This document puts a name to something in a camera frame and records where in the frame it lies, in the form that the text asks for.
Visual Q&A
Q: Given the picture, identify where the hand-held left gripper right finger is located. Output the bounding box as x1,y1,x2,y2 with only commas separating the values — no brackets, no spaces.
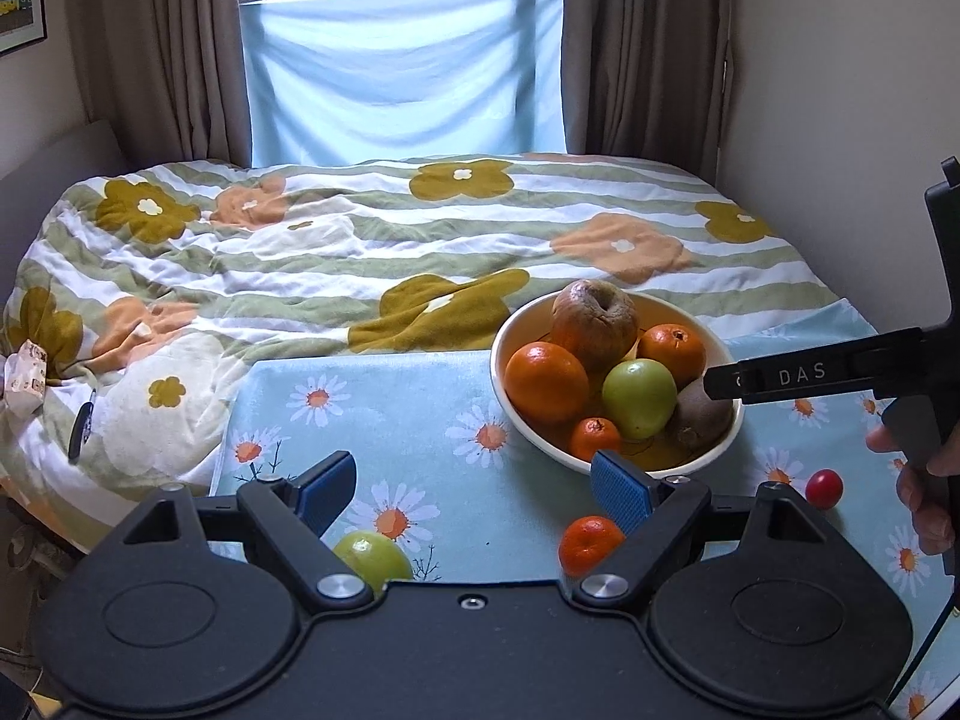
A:
571,450,837,611

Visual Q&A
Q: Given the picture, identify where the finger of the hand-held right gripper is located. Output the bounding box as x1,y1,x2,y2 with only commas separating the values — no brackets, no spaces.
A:
703,328,927,402

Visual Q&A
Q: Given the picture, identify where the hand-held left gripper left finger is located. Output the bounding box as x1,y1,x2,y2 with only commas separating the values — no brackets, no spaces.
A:
120,450,374,612

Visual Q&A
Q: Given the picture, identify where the small tangerine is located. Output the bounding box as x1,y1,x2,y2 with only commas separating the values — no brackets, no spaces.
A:
559,515,626,578
570,417,623,462

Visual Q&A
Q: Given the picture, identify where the green apple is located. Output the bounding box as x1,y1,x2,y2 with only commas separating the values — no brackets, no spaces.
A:
601,358,679,441
334,531,415,593

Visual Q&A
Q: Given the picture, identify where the brown kiwi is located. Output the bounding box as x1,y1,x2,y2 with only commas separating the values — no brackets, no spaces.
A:
670,379,734,455

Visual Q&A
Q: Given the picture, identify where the cream bowl with yellow print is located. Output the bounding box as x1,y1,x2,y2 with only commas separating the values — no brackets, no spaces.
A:
490,289,745,477

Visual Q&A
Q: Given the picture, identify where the large orange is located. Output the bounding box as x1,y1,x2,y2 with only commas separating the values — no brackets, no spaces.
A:
504,341,590,425

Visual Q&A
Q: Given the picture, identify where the medium orange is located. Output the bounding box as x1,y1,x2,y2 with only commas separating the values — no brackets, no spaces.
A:
637,323,708,389

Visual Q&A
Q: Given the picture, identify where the wrinkled old apple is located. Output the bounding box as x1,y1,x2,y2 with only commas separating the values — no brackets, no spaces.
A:
552,279,641,372

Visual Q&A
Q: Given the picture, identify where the person's right hand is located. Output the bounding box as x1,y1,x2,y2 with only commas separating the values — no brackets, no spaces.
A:
866,427,960,557

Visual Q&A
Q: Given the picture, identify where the red cherry tomato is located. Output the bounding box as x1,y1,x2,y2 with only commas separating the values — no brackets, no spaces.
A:
806,469,844,509

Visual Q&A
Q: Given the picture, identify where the light blue daisy mat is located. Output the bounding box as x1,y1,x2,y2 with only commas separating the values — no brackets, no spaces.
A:
210,300,960,720

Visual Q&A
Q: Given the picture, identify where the floral striped duvet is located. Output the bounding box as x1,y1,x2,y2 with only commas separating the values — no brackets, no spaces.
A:
0,152,833,533

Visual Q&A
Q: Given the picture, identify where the small black device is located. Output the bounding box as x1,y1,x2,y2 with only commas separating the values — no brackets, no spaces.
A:
67,390,97,462

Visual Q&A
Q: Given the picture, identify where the white crumpled packet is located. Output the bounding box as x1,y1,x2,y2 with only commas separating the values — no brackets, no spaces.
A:
4,341,50,413

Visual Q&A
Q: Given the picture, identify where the beige curtain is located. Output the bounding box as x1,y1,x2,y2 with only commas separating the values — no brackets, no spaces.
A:
64,0,252,166
562,0,740,181

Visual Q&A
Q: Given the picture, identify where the light blue window cloth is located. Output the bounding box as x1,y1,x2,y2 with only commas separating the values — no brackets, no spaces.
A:
238,0,567,167

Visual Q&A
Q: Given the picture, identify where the grey bed headboard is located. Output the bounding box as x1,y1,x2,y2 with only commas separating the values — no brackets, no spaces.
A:
0,118,125,301

